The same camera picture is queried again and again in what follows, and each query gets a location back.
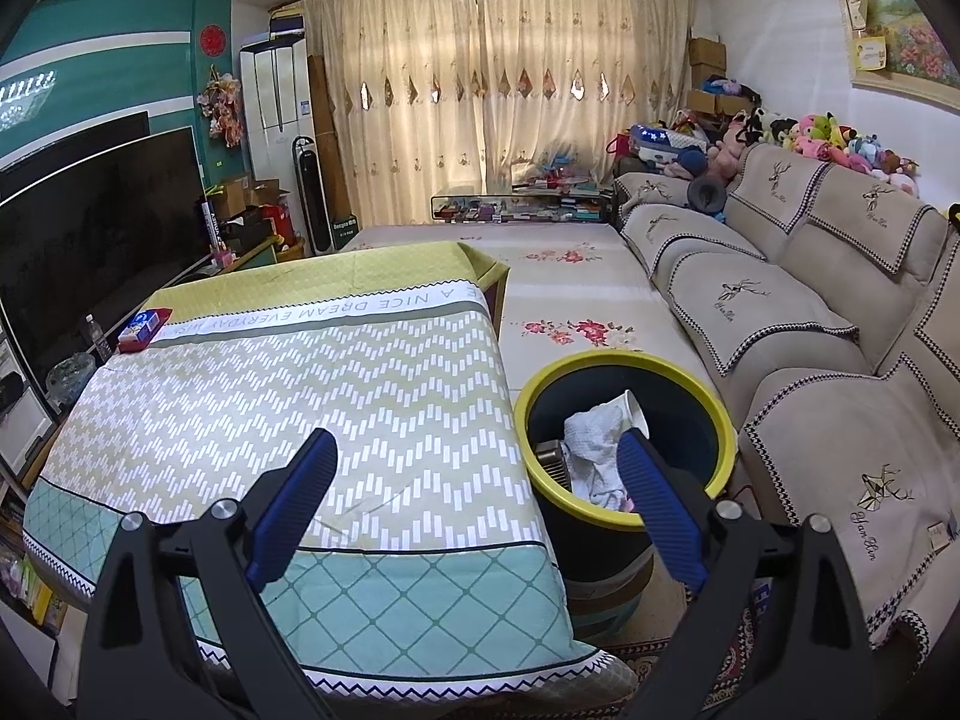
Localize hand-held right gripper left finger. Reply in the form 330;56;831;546
79;427;338;720

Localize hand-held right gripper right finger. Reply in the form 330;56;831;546
616;427;871;720

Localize yellow-rimmed dark bin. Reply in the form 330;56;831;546
514;349;740;638

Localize white foam sheet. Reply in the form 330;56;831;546
562;401;638;511

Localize brown plastic tray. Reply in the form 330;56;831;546
534;439;575;496

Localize patterned rug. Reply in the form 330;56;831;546
600;592;766;713

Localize floral floor mat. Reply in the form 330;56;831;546
341;223;721;391

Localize blue and red tissue box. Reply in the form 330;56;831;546
116;307;173;353

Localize clear water bottle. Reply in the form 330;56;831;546
81;315;113;365

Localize yellow and green packets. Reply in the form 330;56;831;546
19;555;53;623

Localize white drawer cabinet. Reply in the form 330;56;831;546
0;330;61;481

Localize beige sofa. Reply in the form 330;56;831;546
611;142;960;653

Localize black and white tower fan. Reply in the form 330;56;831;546
291;136;335;254

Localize open cardboard box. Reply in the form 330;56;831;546
217;176;290;215

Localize dark grey round cushion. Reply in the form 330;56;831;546
688;172;730;215

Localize glass coffee table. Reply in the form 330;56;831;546
430;184;620;226

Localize large curved television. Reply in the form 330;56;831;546
0;126;207;391

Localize blue star-print bag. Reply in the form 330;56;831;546
630;124;710;166

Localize pile of plush toys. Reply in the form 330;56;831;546
667;75;920;200

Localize hanging flower decoration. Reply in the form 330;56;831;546
196;67;247;147

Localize black flat screen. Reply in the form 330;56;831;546
0;111;151;181

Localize cream curtain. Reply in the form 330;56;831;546
304;0;485;230
472;0;695;196

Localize framed wall picture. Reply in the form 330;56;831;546
829;0;960;98

